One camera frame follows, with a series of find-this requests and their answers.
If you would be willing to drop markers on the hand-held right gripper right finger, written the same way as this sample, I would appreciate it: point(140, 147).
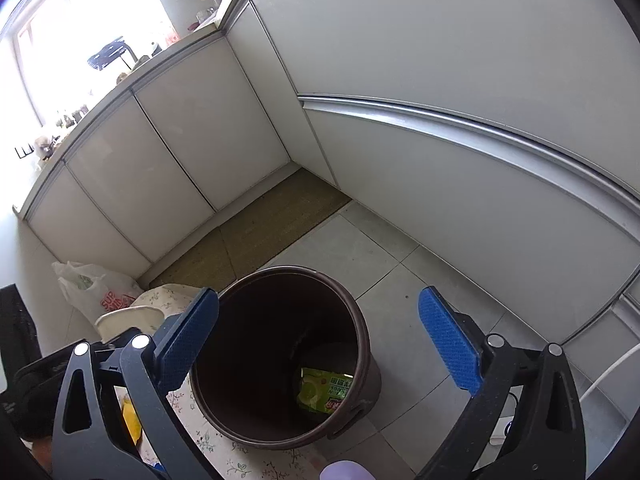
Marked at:
point(450, 340)

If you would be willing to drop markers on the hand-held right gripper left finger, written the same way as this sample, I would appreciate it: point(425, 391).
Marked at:
point(185, 340)

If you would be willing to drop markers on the brown round trash bin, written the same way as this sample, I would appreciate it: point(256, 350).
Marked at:
point(260, 340)

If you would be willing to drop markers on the green woven floor mat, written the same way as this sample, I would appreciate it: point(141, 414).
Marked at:
point(285, 215)
point(195, 265)

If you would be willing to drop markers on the yellow packet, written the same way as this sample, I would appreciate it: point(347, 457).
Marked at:
point(132, 420)

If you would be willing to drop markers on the white plastic bag red print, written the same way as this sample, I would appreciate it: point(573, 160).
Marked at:
point(85, 285)

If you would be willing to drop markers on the floral cloth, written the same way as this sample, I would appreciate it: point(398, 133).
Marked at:
point(235, 460)

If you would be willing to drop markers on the green printed packet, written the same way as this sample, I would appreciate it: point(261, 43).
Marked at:
point(320, 390)

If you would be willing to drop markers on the pale purple object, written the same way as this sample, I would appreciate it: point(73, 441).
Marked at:
point(347, 472)

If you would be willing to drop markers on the white cabinet with doors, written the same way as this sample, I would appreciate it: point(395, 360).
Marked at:
point(200, 135)

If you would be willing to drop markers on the white kitchen countertop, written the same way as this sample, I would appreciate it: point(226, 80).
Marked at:
point(95, 110)

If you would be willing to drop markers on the white cabinet with drawers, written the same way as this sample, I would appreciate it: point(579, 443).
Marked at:
point(450, 60)

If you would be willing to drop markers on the black slotted rack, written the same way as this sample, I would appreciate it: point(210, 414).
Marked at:
point(107, 52)

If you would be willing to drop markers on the window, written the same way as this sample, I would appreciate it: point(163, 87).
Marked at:
point(75, 20)

